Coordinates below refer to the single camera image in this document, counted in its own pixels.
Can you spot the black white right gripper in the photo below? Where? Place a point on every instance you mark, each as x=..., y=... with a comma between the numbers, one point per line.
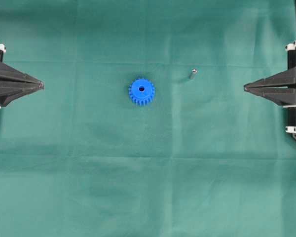
x=285, y=97

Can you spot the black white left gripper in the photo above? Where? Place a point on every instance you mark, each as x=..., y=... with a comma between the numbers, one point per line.
x=22, y=84

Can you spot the small silver metal shaft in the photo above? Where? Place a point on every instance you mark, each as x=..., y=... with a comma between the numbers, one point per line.
x=193, y=73

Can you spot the blue plastic gear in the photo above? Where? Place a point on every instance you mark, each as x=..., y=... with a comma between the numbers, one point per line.
x=141, y=91

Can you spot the green table cloth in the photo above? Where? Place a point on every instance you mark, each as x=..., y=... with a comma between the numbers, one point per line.
x=203, y=159

